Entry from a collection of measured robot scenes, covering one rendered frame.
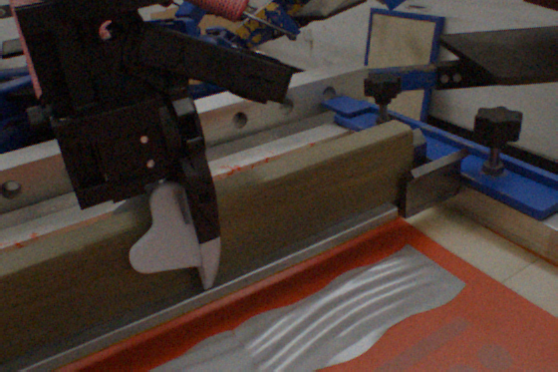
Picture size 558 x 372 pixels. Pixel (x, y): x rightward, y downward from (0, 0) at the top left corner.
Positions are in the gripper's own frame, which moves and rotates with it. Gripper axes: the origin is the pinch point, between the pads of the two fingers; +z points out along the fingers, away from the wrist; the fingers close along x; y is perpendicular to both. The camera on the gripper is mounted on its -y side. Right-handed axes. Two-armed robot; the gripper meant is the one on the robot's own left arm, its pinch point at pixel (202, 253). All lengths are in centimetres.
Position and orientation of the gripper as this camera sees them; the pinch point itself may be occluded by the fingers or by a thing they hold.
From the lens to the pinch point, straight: 36.4
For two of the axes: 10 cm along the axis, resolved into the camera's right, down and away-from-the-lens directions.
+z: 1.0, 8.9, 4.5
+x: 4.9, 3.5, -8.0
